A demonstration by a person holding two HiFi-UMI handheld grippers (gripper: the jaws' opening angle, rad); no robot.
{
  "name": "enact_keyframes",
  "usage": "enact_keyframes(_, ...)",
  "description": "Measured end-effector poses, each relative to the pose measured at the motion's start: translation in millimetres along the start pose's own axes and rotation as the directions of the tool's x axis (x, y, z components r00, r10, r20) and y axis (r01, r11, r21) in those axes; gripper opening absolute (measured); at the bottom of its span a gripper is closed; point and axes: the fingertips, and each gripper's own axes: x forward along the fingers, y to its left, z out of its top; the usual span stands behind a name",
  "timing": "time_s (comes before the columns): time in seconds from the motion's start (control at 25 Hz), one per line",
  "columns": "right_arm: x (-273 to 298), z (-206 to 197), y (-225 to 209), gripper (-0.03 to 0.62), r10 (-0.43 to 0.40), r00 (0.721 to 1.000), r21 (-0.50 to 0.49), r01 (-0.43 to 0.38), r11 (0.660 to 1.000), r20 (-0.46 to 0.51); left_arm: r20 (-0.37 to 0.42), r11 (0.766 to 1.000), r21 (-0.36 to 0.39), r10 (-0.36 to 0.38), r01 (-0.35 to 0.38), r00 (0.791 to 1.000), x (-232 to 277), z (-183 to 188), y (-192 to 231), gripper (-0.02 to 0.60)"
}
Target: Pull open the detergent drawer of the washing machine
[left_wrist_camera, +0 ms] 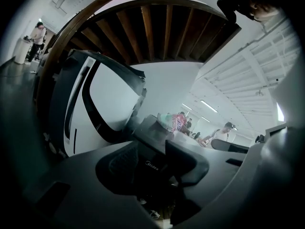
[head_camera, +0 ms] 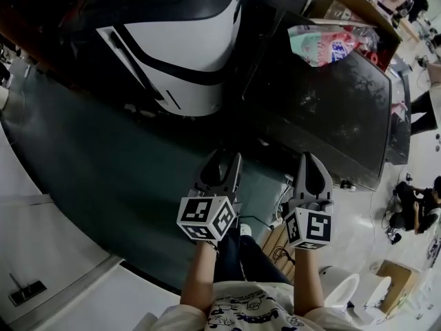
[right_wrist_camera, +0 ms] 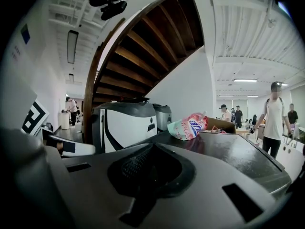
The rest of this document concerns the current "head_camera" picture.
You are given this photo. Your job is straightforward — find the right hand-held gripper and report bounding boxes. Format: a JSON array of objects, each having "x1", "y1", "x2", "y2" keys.
[{"x1": 283, "y1": 150, "x2": 336, "y2": 252}]

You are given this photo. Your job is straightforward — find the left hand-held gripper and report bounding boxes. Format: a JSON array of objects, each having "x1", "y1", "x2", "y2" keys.
[{"x1": 176, "y1": 148, "x2": 243, "y2": 243}]

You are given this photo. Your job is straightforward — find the person's left forearm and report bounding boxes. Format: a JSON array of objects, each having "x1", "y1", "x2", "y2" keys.
[{"x1": 178, "y1": 239, "x2": 221, "y2": 319}]

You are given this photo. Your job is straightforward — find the person's right forearm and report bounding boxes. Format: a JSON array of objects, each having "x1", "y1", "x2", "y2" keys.
[{"x1": 291, "y1": 248, "x2": 327, "y2": 319}]

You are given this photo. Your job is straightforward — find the small cardboard box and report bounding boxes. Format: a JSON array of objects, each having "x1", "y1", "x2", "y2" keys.
[{"x1": 374, "y1": 259, "x2": 420, "y2": 316}]

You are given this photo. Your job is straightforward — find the wooden pallet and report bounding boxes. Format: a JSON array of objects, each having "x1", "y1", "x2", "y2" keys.
[{"x1": 260, "y1": 223, "x2": 298, "y2": 276}]

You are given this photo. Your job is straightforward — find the black washing machine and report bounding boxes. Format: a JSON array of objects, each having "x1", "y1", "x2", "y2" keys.
[{"x1": 240, "y1": 10, "x2": 413, "y2": 193}]

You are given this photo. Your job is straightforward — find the person's blue jeans legs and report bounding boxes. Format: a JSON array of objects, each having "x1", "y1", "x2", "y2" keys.
[{"x1": 212, "y1": 225, "x2": 294, "y2": 286}]

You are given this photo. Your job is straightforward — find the dark green floor mat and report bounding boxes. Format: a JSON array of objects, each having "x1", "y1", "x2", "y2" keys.
[{"x1": 9, "y1": 63, "x2": 294, "y2": 293}]

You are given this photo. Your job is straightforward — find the white and black appliance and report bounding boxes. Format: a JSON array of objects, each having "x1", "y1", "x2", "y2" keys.
[{"x1": 95, "y1": 0, "x2": 244, "y2": 117}]

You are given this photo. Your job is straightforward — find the person's white printed shirt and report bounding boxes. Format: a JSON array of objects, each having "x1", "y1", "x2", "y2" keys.
[{"x1": 136, "y1": 280, "x2": 363, "y2": 331}]

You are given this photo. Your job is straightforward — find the colourful plastic bag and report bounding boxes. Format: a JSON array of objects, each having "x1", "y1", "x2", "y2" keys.
[{"x1": 287, "y1": 23, "x2": 380, "y2": 69}]

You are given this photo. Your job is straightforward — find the brown cardboard box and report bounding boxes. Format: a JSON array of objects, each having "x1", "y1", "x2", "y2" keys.
[{"x1": 302, "y1": 0, "x2": 404, "y2": 72}]

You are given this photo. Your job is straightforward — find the black floor socket panel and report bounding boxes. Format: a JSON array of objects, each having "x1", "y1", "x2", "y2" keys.
[{"x1": 8, "y1": 273, "x2": 48, "y2": 307}]

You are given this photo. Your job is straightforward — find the black cable bundle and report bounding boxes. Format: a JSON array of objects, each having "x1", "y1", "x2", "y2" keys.
[{"x1": 271, "y1": 245, "x2": 298, "y2": 265}]

